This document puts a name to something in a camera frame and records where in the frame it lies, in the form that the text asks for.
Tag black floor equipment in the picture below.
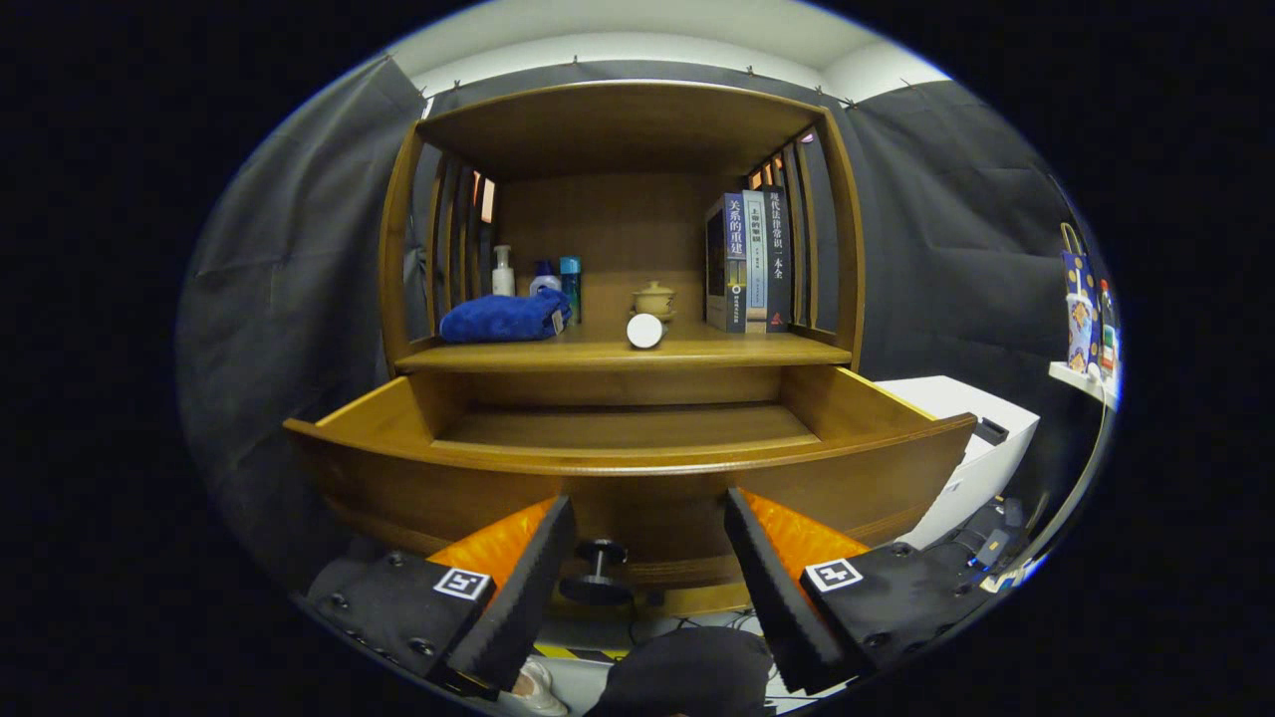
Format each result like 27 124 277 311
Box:
941 496 1032 589

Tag floor cables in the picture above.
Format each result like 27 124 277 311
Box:
628 607 768 638

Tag beige lidded teacup with saucer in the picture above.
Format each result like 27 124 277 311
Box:
632 281 678 322

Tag blue patterned gift bag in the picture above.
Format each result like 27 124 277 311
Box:
1059 221 1097 300

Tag blue towel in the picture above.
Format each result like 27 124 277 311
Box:
439 289 573 345

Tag person's white shoe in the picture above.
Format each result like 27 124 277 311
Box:
498 657 569 716

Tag white cabinet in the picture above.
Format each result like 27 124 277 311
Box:
875 375 1041 551

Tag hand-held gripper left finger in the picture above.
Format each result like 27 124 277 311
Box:
307 493 579 703

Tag grey spine book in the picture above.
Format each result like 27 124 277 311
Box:
742 189 770 334

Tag white shelf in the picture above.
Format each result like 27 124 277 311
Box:
1048 360 1122 411

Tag blue patterned carton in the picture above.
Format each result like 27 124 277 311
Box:
1066 292 1099 374

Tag wooden drawer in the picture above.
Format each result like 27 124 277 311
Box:
283 365 977 606

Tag wooden countertop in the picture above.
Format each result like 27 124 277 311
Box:
395 319 854 375

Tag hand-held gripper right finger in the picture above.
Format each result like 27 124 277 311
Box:
723 487 1017 696

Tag person's dark trouser leg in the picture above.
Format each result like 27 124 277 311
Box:
583 627 773 717

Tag wooden cabinet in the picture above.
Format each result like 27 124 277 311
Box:
377 80 866 618

